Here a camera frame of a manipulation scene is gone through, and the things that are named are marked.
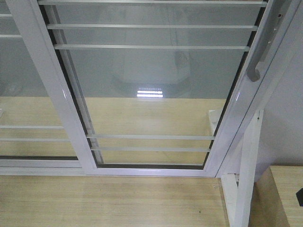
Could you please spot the white framed sliding glass door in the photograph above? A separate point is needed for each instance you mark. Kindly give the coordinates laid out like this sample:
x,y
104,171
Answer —
x,y
131,87

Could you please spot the grey metal door handle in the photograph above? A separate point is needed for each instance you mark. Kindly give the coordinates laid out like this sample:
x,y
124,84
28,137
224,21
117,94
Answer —
x,y
272,20

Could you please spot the light wooden floor platform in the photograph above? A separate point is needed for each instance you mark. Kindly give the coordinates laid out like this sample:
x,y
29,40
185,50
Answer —
x,y
106,201

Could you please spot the white wooden support brace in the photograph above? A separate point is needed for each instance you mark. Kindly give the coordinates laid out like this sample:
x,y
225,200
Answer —
x,y
246,170

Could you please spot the light wooden box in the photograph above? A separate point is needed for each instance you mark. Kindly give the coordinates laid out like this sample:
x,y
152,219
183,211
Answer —
x,y
277,190

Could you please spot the white outer door frame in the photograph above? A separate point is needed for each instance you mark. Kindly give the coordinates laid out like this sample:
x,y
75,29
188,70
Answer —
x,y
279,94

